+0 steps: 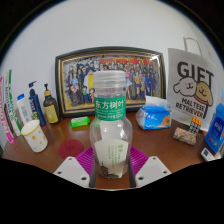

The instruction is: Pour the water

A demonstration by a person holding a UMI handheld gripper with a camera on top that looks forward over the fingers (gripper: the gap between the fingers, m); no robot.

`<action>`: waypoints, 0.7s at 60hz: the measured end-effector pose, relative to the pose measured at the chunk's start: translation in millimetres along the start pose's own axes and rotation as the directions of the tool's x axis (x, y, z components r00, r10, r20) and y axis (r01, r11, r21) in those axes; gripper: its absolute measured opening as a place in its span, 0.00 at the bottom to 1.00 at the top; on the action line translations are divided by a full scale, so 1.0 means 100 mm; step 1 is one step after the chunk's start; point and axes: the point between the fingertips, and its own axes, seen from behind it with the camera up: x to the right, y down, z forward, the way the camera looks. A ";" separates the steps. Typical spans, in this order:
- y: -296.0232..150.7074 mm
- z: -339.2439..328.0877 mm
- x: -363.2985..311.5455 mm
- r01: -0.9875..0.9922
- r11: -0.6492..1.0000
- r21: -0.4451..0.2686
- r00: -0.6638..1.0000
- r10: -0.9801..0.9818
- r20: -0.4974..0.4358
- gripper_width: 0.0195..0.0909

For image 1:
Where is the small floral patterned box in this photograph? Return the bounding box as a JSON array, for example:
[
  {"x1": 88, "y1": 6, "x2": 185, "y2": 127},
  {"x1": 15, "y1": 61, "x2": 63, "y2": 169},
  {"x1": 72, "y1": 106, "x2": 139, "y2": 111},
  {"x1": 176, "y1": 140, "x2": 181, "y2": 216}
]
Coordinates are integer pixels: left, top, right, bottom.
[{"x1": 172, "y1": 126, "x2": 198, "y2": 146}]

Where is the white printed gift bag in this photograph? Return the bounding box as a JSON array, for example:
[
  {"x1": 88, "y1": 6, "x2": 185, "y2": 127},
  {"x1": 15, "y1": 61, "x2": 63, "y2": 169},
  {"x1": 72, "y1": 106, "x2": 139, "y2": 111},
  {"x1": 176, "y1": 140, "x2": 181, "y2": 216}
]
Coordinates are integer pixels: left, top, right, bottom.
[{"x1": 166, "y1": 35, "x2": 219, "y2": 133}]

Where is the white blue-green shuttlecock tube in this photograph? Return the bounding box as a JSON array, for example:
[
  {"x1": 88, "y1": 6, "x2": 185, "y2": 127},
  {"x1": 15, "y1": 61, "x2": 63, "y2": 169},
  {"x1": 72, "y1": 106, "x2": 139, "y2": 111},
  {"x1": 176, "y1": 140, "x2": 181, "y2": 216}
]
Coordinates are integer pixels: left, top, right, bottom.
[{"x1": 3, "y1": 69, "x2": 23, "y2": 137}]

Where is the framed group picture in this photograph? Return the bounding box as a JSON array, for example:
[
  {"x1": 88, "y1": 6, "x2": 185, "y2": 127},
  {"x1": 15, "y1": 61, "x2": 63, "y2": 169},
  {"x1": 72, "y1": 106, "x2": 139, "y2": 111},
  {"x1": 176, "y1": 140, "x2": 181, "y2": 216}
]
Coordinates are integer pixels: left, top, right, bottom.
[{"x1": 54, "y1": 46, "x2": 167, "y2": 118}]

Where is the blue tissue pack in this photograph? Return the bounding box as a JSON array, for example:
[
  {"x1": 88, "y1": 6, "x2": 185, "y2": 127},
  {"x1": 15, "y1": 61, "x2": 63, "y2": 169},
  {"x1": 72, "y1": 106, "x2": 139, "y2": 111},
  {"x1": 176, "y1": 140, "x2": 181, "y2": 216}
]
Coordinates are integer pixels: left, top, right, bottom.
[{"x1": 135, "y1": 95, "x2": 173, "y2": 131}]

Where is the green small packet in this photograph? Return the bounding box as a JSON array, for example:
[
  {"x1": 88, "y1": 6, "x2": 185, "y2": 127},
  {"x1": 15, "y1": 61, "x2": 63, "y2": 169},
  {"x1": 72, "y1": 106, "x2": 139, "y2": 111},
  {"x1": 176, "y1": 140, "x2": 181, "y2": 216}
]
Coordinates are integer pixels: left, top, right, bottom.
[{"x1": 69, "y1": 115, "x2": 91, "y2": 128}]

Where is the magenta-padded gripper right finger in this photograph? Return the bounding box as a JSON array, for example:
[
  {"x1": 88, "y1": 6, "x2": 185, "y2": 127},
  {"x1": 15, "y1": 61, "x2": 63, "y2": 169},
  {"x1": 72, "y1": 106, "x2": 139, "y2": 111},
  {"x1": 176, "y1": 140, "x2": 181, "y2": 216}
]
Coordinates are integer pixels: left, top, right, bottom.
[{"x1": 128, "y1": 145, "x2": 173, "y2": 189}]

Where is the white lotion bottle blue cap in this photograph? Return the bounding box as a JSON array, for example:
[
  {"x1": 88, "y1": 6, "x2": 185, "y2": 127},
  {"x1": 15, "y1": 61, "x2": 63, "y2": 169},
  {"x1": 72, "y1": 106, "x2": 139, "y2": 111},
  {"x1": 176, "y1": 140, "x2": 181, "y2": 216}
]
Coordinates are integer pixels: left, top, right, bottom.
[{"x1": 16, "y1": 93, "x2": 34, "y2": 126}]

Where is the dark blue pump bottle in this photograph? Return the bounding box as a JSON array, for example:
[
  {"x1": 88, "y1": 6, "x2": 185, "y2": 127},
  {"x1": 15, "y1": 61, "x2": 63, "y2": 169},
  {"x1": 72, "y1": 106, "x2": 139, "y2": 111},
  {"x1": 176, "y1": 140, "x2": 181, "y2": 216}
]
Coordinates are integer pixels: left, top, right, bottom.
[{"x1": 27, "y1": 80, "x2": 47, "y2": 127}]

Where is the small white remote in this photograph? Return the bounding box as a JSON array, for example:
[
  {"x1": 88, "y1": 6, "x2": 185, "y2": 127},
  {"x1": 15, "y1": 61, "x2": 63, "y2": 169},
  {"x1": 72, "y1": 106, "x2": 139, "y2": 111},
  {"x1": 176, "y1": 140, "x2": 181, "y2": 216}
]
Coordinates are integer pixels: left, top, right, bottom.
[{"x1": 200, "y1": 147, "x2": 218, "y2": 163}]

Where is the blue detergent bottle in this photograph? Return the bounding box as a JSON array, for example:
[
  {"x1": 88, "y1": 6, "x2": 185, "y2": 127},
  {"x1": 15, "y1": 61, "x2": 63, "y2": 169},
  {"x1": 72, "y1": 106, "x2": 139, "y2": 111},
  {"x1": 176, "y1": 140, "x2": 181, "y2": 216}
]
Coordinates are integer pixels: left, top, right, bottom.
[{"x1": 204, "y1": 89, "x2": 224, "y2": 155}]

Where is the flat round red coaster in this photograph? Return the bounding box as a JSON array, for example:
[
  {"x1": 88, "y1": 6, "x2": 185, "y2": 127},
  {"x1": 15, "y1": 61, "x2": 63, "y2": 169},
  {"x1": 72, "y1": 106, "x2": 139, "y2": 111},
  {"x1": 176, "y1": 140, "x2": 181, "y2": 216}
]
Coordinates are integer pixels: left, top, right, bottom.
[{"x1": 57, "y1": 138, "x2": 85, "y2": 160}]

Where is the brown pump bottle yellow label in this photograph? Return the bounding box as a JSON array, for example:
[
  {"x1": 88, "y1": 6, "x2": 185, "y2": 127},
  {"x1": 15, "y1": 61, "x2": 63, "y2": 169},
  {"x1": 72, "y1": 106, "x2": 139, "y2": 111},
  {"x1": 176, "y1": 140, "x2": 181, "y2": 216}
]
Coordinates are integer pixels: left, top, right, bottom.
[{"x1": 42, "y1": 83, "x2": 61, "y2": 125}]

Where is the pink shuttlecock tube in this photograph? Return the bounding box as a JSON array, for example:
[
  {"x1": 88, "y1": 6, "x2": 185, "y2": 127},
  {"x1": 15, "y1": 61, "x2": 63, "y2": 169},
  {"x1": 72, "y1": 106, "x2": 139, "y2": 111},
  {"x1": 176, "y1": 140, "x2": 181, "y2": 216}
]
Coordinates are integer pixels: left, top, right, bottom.
[{"x1": 0, "y1": 76, "x2": 16, "y2": 145}]

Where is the white yellow-rimmed cup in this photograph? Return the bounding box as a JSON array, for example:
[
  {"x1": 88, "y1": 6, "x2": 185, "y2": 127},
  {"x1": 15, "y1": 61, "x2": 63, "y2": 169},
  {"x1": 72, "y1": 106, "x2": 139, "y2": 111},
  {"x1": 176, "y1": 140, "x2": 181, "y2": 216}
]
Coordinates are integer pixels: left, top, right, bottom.
[{"x1": 20, "y1": 119, "x2": 49, "y2": 154}]

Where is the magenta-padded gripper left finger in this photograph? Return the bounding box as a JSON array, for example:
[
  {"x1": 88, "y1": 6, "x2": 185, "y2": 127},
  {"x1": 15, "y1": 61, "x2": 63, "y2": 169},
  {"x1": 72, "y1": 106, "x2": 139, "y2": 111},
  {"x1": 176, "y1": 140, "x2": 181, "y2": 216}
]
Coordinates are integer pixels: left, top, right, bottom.
[{"x1": 53, "y1": 145, "x2": 98, "y2": 189}]

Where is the clear green-labelled drink bottle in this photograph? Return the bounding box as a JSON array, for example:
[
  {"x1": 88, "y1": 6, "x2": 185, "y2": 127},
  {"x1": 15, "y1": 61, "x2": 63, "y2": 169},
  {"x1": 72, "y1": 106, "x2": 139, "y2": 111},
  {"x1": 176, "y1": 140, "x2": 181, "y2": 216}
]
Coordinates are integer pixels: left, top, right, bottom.
[{"x1": 88, "y1": 69, "x2": 134, "y2": 180}]

